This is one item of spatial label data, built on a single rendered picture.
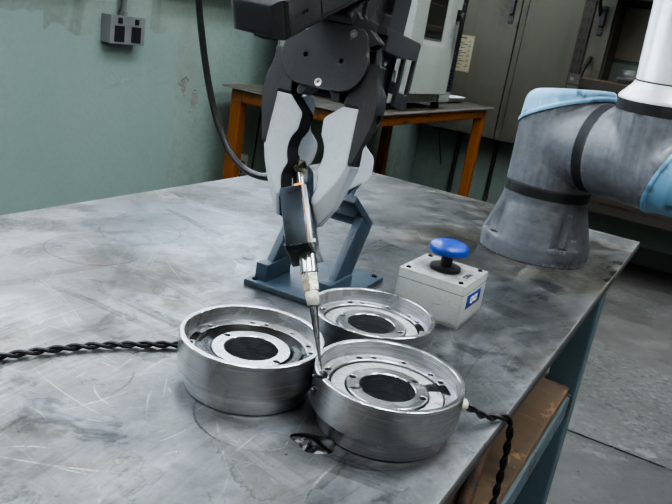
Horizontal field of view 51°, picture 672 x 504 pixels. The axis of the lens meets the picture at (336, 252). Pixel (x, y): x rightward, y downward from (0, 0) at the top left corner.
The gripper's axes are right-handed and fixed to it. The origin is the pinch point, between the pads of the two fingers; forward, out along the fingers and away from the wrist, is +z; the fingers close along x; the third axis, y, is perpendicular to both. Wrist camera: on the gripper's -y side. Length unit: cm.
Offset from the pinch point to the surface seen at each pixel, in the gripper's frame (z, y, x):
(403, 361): 9.6, 3.5, -10.1
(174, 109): 7, 160, 159
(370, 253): 8.7, 34.0, 8.7
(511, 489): 34, 44, -14
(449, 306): 8.3, 19.7, -7.3
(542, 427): 30, 59, -13
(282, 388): 11.4, -5.8, -5.6
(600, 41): -75, 368, 59
